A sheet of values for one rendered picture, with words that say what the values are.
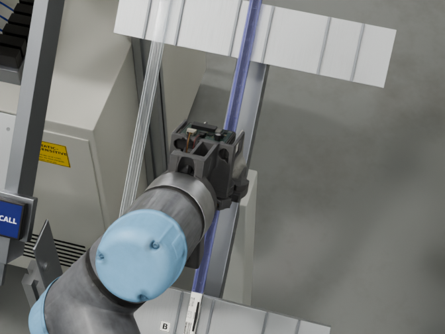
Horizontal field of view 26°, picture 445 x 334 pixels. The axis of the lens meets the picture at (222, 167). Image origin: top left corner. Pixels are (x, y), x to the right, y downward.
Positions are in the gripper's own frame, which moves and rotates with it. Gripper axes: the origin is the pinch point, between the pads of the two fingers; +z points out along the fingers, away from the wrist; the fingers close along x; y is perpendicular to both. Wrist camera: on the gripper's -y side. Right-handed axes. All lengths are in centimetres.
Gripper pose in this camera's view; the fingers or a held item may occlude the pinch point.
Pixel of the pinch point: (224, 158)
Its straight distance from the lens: 118.7
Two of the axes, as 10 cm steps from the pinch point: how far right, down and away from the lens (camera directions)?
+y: 1.3, -9.2, -3.8
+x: -9.6, -2.1, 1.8
